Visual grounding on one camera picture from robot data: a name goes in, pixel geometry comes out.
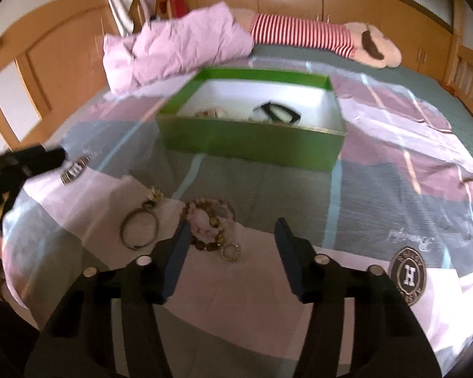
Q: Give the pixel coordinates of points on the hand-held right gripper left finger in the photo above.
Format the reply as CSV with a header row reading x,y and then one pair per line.
x,y
173,267

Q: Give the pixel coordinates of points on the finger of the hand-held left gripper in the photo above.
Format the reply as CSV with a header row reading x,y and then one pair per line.
x,y
39,159

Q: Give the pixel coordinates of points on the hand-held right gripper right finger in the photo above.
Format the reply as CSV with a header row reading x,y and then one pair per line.
x,y
291,264

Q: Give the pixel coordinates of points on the silver metal bangle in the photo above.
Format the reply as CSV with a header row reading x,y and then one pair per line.
x,y
123,231

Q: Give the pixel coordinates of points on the green cardboard box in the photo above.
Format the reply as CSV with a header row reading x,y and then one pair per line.
x,y
252,145

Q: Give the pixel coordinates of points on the black framed glasses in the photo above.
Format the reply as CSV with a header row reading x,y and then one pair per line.
x,y
278,112

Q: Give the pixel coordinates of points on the patchwork printed bed sheet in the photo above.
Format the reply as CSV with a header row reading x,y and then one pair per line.
x,y
260,189

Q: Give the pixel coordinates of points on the wooden headboard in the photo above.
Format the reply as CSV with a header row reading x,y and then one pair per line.
x,y
63,55

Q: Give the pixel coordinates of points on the pink quilt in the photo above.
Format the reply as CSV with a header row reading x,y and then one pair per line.
x,y
173,47

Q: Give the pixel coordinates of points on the grey white hanging garment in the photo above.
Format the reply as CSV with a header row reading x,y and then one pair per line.
x,y
122,4

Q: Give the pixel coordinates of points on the red hanging garment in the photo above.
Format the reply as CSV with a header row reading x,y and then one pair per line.
x,y
177,2

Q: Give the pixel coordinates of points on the green mattress cover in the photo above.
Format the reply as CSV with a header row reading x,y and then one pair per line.
x,y
418,86

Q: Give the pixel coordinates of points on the striped plush doll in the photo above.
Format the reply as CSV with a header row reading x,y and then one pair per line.
x,y
299,33

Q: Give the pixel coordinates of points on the wooden footboard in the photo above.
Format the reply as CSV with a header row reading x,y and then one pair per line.
x,y
469,67

